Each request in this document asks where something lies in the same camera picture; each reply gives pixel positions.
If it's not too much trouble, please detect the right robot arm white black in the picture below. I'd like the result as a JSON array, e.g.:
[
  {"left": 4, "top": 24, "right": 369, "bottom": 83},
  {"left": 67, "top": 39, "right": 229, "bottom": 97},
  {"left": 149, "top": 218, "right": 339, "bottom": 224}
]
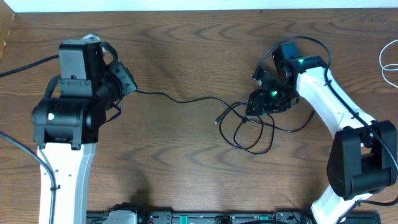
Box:
[{"left": 246, "top": 40, "right": 397, "bottom": 223}]

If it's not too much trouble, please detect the white cable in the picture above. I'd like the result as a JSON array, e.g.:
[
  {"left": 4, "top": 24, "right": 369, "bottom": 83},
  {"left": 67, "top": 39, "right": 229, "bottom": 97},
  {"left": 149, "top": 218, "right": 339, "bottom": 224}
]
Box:
[{"left": 378, "top": 39, "right": 398, "bottom": 89}]

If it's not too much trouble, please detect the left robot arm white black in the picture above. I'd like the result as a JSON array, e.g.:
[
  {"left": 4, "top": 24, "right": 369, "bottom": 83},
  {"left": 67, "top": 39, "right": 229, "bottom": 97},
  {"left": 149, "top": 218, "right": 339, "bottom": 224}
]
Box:
[{"left": 32, "top": 37, "right": 137, "bottom": 223}]

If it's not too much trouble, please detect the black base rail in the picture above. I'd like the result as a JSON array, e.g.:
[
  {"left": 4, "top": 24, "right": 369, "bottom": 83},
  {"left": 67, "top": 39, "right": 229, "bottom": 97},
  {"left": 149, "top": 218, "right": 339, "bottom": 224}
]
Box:
[{"left": 86, "top": 202, "right": 382, "bottom": 224}]

